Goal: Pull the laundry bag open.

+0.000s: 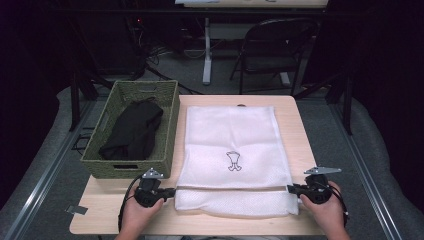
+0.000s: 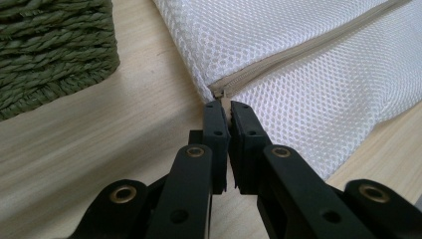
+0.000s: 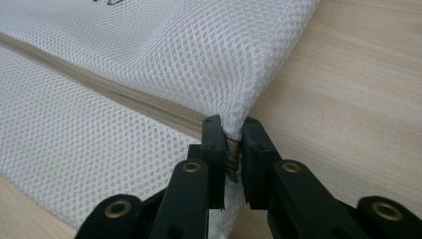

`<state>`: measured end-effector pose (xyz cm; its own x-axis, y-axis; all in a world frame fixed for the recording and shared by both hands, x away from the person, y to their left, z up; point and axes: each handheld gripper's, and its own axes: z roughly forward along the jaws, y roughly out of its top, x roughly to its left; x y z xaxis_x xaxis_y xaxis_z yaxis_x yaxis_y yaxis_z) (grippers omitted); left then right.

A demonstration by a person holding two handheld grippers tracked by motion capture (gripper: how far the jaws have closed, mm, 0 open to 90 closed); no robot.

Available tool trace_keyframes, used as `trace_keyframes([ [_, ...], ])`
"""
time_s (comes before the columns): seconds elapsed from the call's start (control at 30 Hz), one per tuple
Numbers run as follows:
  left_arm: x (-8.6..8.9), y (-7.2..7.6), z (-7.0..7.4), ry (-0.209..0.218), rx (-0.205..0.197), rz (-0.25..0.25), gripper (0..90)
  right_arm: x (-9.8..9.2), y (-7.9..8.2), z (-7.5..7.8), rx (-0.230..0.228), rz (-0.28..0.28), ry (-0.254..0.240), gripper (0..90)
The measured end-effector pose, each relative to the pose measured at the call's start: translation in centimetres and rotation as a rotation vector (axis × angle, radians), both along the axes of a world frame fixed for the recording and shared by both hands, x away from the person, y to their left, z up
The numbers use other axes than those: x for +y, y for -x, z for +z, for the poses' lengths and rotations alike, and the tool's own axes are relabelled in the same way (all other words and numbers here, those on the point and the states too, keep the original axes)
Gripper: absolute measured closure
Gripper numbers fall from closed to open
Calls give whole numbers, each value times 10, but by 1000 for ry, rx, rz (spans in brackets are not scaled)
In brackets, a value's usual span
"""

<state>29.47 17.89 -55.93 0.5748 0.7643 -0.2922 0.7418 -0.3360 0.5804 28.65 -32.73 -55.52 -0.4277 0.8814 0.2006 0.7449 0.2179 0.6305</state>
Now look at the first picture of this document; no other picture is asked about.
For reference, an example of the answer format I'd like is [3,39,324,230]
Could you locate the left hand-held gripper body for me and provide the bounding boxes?
[134,167,167,208]

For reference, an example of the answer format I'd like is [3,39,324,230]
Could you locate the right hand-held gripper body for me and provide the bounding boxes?
[300,166,343,205]

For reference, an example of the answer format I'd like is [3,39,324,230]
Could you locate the green woven basket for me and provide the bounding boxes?
[80,79,181,180]

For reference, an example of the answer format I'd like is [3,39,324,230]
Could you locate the black garment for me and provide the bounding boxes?
[98,97,164,162]

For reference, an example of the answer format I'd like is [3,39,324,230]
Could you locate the white mesh laundry bag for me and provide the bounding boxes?
[174,105,300,219]

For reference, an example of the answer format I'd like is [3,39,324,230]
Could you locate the person's left hand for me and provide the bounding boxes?
[120,184,165,232]

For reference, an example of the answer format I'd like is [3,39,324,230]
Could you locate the person's right hand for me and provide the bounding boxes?
[299,180,350,232]

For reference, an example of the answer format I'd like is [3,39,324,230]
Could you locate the metal table clip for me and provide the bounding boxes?
[65,204,89,216]

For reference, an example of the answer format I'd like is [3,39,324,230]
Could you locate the black metal stand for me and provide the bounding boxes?
[293,71,354,136]
[68,71,114,133]

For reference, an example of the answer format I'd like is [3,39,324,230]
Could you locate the white-legged desk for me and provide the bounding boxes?
[174,0,329,88]

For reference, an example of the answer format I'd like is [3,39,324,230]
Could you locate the black folding chair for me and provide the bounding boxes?
[229,18,319,98]

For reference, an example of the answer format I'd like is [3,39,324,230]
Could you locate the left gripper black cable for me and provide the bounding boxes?
[117,174,145,233]

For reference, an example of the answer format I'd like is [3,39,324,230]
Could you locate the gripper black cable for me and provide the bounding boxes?
[328,184,351,228]
[117,174,145,233]

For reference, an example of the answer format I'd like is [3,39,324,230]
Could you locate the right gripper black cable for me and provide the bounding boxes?
[328,184,351,228]

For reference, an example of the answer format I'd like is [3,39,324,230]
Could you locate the aluminium floor rail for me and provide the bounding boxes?
[328,99,404,240]
[1,99,98,240]

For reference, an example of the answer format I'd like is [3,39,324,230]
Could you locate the black wire frame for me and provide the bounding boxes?
[70,126,96,156]

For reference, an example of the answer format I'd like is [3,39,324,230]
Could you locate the black floor cables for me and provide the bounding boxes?
[133,43,204,96]

